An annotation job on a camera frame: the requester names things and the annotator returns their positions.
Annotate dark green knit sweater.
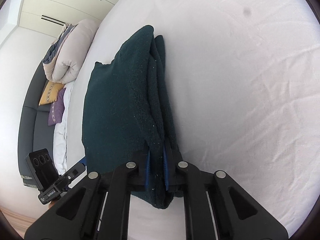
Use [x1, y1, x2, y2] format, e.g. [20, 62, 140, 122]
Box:
[82, 25, 179, 209]

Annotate person's left hand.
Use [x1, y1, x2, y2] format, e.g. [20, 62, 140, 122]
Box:
[48, 200, 57, 209]

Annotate white crumpled pillow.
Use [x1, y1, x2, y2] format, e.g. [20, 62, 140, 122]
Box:
[53, 81, 74, 175]

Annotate dark grey headboard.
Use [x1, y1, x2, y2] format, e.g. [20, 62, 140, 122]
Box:
[17, 63, 54, 188]

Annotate purple patterned pillow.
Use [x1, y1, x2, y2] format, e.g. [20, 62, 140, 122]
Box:
[48, 88, 66, 126]

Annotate yellow patterned pillow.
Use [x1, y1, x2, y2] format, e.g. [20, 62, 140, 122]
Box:
[39, 81, 65, 106]

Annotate folded beige duvet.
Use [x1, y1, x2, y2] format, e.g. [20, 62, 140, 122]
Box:
[42, 19, 99, 84]

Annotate white bed mattress sheet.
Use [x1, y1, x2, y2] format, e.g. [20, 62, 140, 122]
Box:
[67, 0, 319, 236]

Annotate white wardrobe with black handles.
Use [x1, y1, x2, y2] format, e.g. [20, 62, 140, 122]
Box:
[18, 0, 119, 37]

